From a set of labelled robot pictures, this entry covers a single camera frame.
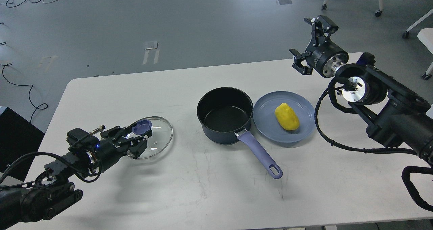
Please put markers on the light blue plate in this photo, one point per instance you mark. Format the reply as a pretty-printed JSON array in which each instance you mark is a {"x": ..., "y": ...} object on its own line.
[{"x": 266, "y": 121}]

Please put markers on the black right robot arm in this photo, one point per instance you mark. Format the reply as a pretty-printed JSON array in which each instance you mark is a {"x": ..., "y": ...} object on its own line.
[{"x": 396, "y": 116}]

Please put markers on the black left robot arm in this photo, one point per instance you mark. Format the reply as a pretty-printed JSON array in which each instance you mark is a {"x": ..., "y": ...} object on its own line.
[{"x": 90, "y": 154}]

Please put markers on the black box at left edge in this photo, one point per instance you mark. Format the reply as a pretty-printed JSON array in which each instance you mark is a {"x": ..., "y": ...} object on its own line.
[{"x": 17, "y": 137}]

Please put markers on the glass pot lid purple knob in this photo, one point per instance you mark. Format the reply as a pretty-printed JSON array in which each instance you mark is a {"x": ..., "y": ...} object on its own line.
[{"x": 162, "y": 133}]

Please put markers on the yellow potato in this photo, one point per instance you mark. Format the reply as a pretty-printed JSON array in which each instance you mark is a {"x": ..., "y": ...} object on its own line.
[{"x": 287, "y": 117}]

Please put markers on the white chair legs with casters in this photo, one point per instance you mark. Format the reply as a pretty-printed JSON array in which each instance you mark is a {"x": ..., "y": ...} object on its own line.
[{"x": 378, "y": 13}]

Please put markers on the dark blue saucepan purple handle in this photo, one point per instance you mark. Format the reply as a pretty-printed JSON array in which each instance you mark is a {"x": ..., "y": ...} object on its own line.
[{"x": 225, "y": 115}]

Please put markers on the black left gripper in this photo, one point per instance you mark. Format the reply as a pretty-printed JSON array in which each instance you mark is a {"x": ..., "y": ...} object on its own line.
[{"x": 109, "y": 153}]

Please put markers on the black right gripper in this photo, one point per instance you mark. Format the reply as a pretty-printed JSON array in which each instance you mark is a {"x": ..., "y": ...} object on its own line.
[{"x": 326, "y": 56}]

